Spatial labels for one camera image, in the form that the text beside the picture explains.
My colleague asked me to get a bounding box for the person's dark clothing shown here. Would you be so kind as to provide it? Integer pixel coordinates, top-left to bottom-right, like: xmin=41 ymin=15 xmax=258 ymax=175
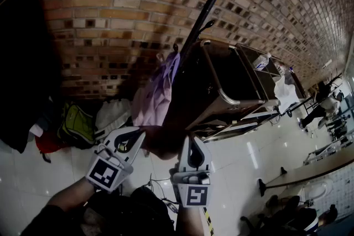
xmin=20 ymin=186 xmax=175 ymax=236

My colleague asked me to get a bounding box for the metal frame trolley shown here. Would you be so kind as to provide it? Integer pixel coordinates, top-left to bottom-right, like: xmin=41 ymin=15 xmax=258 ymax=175
xmin=165 ymin=39 xmax=308 ymax=143

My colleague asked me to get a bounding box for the long grey table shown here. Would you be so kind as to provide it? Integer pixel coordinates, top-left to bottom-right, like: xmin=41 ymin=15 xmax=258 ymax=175
xmin=257 ymin=151 xmax=354 ymax=197

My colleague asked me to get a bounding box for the clear plastic bottle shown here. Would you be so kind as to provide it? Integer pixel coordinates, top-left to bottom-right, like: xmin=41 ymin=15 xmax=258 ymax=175
xmin=252 ymin=52 xmax=273 ymax=72

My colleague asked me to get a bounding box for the red bag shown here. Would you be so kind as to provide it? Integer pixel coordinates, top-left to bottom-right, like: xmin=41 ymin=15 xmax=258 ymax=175
xmin=34 ymin=129 xmax=71 ymax=164

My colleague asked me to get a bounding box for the person's left forearm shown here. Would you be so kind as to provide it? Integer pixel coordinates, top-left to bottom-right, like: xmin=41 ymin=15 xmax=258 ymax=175
xmin=46 ymin=176 xmax=96 ymax=213

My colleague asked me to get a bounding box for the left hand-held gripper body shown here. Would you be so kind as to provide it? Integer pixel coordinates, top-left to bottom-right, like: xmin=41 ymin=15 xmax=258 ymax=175
xmin=85 ymin=143 xmax=134 ymax=193

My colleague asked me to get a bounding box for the person's right forearm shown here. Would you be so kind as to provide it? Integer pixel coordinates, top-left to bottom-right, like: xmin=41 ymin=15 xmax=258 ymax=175
xmin=175 ymin=204 xmax=207 ymax=236

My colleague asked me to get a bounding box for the dark brown cloth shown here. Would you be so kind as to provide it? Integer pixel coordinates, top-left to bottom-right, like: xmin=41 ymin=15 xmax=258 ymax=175
xmin=141 ymin=117 xmax=195 ymax=160

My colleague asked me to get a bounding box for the black floor cable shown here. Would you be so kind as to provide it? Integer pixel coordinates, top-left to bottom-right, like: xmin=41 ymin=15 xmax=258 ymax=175
xmin=143 ymin=173 xmax=181 ymax=214

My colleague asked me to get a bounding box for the black office chair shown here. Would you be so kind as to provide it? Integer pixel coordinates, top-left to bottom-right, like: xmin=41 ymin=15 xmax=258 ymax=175
xmin=240 ymin=195 xmax=339 ymax=236

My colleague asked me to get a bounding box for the white drawstring bag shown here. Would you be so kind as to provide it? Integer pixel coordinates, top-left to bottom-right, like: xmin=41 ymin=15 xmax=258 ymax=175
xmin=94 ymin=98 xmax=133 ymax=139

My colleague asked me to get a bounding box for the black hanging garment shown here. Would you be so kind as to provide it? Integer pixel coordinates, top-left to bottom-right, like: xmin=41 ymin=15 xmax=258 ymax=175
xmin=0 ymin=0 xmax=63 ymax=154

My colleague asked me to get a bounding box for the green backpack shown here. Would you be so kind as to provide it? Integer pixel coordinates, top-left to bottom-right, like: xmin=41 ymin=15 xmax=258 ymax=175
xmin=56 ymin=102 xmax=97 ymax=149

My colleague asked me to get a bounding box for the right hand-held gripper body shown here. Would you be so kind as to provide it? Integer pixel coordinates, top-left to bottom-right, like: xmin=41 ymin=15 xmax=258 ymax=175
xmin=169 ymin=167 xmax=213 ymax=208

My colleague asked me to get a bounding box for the white plastic bag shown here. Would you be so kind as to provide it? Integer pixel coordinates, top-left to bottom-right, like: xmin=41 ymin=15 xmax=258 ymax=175
xmin=273 ymin=76 xmax=299 ymax=114

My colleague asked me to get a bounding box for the purple fabric bag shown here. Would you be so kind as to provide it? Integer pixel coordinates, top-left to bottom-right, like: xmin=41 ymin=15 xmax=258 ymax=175
xmin=131 ymin=51 xmax=182 ymax=128

